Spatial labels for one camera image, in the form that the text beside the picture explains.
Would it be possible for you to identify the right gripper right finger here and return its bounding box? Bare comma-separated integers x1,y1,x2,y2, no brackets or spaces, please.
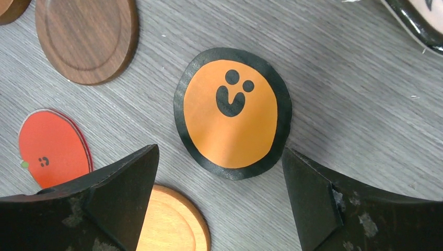
282,148,442,250

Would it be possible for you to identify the light orange round coaster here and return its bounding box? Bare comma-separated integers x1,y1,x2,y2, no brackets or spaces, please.
136,185,211,251

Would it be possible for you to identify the brown ridged wooden coaster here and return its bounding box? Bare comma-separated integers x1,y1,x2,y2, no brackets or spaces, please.
0,0,31,26

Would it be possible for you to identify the orange black smiley coaster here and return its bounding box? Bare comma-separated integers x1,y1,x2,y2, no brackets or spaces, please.
173,48,293,180

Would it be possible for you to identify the cream serving tray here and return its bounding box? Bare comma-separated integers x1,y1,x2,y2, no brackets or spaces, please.
381,0,442,56

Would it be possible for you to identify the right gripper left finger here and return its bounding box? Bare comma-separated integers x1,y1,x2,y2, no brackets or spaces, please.
1,144,159,250

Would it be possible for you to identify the red apple smiley coaster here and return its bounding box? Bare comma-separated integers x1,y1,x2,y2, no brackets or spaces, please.
18,109,94,189

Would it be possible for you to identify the dark walnut round coaster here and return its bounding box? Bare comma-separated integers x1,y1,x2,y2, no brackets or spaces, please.
35,0,139,85

